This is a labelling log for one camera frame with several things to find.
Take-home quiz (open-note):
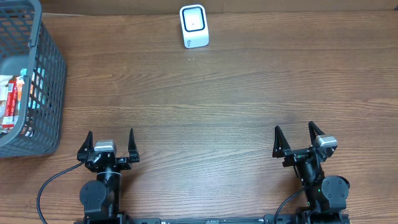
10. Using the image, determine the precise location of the brown white snack bag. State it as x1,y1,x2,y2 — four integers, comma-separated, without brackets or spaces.
1,75,14,136

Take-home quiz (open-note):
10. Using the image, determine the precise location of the grey plastic mesh basket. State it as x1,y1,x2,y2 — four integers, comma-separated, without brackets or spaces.
1,0,67,157

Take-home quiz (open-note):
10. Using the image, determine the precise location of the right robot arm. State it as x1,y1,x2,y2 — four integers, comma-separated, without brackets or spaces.
266,121,350,224

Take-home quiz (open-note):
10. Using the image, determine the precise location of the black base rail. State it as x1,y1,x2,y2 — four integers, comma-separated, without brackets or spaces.
74,214,351,224

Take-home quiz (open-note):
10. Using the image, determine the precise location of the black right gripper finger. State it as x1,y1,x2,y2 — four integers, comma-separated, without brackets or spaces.
272,126,291,158
308,121,325,145

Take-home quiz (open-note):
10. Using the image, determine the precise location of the teal orange tissue pack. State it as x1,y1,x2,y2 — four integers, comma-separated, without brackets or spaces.
16,68,45,109

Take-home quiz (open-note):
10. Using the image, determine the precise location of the white barcode scanner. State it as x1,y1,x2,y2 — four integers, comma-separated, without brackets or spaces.
179,4,210,49

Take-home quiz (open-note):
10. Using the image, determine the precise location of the red snack bar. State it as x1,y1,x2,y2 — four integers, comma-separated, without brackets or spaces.
2,79,18,129

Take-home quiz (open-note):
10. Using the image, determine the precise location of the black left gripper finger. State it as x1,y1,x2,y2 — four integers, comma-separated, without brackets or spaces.
76,131,93,161
127,128,140,162

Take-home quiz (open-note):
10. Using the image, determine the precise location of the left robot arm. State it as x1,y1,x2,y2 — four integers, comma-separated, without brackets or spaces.
77,130,140,223

